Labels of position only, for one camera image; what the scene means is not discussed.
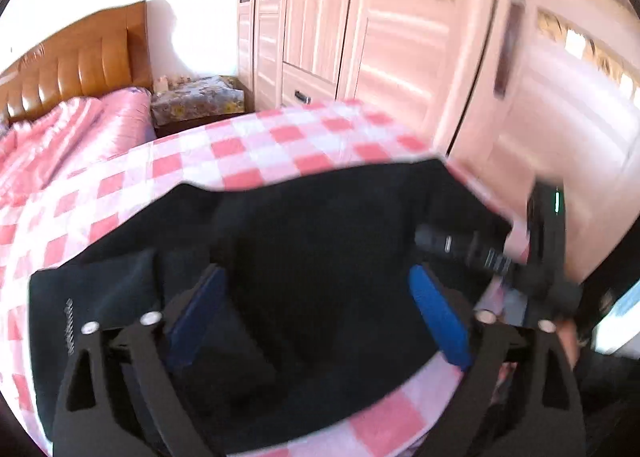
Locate black pants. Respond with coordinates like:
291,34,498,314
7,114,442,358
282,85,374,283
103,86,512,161
28,159,512,453

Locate person's right hand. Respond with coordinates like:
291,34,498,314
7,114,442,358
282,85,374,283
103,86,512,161
554,319,582,368

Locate pink checkered bed sheet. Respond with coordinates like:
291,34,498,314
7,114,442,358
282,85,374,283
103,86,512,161
1,102,527,456

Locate beige wardrobe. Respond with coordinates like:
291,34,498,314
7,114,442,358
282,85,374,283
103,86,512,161
238,0,639,279

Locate floral covered nightstand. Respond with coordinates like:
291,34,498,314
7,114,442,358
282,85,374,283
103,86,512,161
151,76,245,137

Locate pink quilt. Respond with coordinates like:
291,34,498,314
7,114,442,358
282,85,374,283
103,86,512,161
1,87,155,203

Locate wooden headboard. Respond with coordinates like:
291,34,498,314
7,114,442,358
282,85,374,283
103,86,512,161
0,1,153,124

